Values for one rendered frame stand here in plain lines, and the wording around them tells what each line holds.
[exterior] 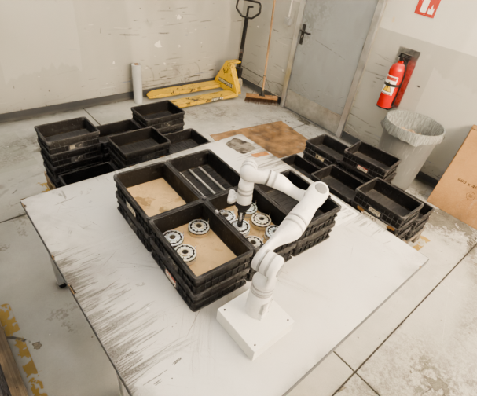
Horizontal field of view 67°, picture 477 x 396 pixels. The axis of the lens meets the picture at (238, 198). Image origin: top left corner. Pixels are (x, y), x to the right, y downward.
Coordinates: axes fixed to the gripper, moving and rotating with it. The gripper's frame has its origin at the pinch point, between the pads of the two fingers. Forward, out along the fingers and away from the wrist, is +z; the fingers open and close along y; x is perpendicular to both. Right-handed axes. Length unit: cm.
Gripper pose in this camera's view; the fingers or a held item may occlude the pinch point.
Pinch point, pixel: (240, 222)
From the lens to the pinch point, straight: 175.0
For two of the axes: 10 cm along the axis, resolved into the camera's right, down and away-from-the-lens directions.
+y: 1.2, -6.0, 7.9
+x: -9.9, -1.6, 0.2
